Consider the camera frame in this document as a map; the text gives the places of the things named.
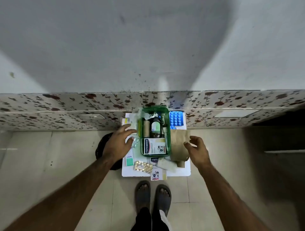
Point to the person's left thumb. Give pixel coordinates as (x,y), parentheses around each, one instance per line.
(129,143)

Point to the silver foil tablet strip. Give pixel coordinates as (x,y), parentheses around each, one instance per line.
(150,116)

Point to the person's left forearm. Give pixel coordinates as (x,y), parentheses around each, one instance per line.
(64,202)

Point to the grey sandal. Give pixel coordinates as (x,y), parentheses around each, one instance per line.
(162,198)
(142,195)

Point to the black round bag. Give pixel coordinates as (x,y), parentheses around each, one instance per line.
(101,148)

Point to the gold tablet blister pack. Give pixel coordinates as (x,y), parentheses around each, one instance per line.
(143,166)

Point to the dark syrup bottle green label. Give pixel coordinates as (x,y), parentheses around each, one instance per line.
(156,127)

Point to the green plastic basket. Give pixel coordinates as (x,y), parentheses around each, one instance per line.
(169,140)

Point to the small white plaster packet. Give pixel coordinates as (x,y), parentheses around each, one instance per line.
(157,175)

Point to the person's left leg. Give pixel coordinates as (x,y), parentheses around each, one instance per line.
(142,221)

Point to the white yellow medicine box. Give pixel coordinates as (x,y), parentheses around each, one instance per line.
(126,121)

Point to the person's left middle finger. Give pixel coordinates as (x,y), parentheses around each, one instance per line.
(124,127)

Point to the white green medicine box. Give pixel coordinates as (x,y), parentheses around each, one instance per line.
(129,159)

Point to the beige bandage roll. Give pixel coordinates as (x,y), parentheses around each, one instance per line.
(146,128)

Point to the blue blister pack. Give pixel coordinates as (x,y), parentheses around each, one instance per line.
(176,118)

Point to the person's right thumb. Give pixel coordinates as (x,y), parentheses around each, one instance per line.
(187,146)

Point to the white plaster box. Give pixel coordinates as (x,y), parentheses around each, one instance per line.
(154,146)

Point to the white gauze roll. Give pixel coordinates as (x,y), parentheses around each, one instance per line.
(166,164)

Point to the white box dark label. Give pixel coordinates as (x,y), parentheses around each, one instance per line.
(154,160)

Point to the person's right forearm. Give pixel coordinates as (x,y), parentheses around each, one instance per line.
(228,202)

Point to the brown crepe bandage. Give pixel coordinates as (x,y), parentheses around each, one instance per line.
(179,146)

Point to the clear plastic blister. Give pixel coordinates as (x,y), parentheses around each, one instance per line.
(135,142)

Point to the white small table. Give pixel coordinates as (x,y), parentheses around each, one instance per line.
(183,171)

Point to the person's right hand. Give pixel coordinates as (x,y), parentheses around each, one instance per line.
(199,154)

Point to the person's left hand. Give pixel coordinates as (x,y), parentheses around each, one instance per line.
(115,146)

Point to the person's right leg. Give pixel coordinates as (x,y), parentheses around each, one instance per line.
(161,221)

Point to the white ointment tube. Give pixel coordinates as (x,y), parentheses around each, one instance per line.
(165,134)

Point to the person's leg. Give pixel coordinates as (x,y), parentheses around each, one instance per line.
(161,221)
(142,221)

